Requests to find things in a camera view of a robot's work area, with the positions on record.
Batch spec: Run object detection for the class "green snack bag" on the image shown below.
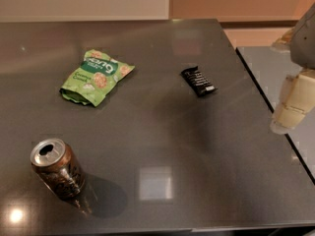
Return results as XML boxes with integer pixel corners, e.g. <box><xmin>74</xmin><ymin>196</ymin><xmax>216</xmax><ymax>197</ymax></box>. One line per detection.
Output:
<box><xmin>60</xmin><ymin>49</ymin><xmax>135</xmax><ymax>107</ymax></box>

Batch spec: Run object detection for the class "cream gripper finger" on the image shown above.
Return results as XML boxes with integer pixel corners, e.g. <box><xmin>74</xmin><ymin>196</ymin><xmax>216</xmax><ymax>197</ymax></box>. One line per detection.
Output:
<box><xmin>271</xmin><ymin>29</ymin><xmax>293</xmax><ymax>52</ymax></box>
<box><xmin>270</xmin><ymin>70</ymin><xmax>315</xmax><ymax>135</ymax></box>

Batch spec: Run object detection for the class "grey side table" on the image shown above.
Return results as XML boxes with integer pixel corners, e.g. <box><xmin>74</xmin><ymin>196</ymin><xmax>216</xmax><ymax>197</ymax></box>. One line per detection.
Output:
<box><xmin>236</xmin><ymin>46</ymin><xmax>315</xmax><ymax>182</ymax></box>

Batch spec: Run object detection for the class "brown soda can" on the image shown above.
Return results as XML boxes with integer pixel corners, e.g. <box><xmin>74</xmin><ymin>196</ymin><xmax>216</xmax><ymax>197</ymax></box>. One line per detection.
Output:
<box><xmin>31</xmin><ymin>138</ymin><xmax>85</xmax><ymax>200</ymax></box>

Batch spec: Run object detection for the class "black rxbar chocolate bar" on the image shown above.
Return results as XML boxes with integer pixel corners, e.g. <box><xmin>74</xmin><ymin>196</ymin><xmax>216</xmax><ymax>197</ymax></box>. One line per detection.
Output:
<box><xmin>180</xmin><ymin>67</ymin><xmax>217</xmax><ymax>97</ymax></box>

